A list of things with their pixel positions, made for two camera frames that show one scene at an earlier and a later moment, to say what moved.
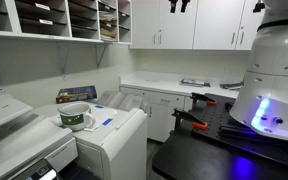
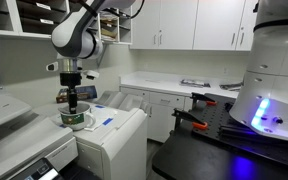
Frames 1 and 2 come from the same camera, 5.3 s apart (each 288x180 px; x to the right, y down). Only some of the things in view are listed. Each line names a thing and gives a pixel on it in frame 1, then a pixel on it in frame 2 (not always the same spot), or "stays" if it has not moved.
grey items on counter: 232,86 stays
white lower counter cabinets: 160,93 stays
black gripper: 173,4 → 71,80
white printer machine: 116,143 stays
